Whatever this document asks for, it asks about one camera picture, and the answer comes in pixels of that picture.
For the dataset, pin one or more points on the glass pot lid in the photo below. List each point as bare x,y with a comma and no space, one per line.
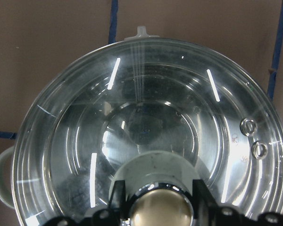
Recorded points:
151,136

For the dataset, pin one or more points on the brown paper table mat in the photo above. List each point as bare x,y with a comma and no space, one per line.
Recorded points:
40,38

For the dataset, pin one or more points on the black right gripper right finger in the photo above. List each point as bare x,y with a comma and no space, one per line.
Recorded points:
204,205

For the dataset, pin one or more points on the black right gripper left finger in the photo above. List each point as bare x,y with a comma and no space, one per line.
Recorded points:
118,201

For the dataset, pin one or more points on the pale green steel pot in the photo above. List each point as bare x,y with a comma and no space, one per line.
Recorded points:
2,176

